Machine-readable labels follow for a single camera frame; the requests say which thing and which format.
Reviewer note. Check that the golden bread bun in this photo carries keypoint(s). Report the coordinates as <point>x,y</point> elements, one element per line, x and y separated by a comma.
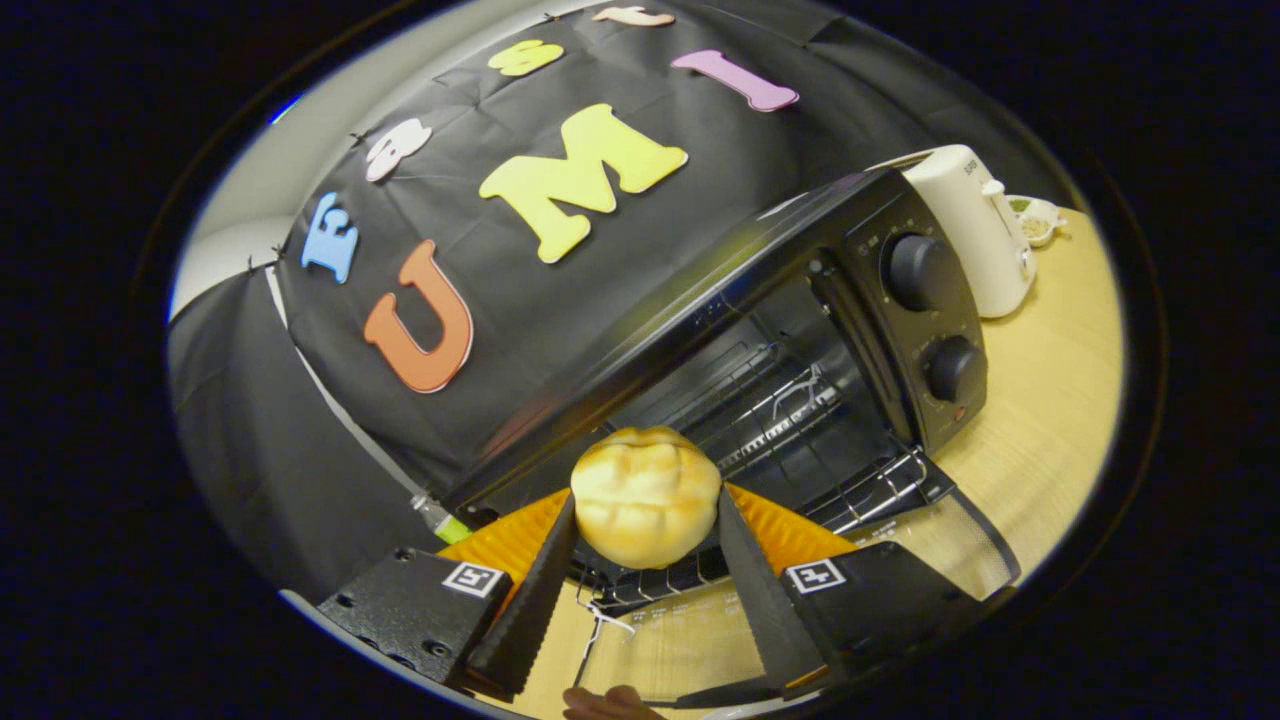
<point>645,495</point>

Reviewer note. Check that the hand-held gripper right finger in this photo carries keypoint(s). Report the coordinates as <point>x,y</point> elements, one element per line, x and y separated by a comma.
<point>770,610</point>

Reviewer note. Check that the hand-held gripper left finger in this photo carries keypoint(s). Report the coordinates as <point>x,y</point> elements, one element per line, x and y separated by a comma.
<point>530,610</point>

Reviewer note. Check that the black backdrop cloth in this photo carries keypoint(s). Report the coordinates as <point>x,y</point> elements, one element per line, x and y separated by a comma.
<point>560,330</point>

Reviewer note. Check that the green label plastic bottle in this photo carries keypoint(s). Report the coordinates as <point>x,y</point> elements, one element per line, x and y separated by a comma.
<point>452,528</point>

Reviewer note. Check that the white pop-up toaster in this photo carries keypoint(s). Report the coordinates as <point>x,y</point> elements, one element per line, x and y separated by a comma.
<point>975,230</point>

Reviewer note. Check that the black toaster oven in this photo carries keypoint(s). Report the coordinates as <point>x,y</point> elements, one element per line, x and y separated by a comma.
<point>900,330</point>

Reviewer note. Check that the white divided dish with grains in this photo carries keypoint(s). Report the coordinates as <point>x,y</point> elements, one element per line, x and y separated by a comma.
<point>1035,220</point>

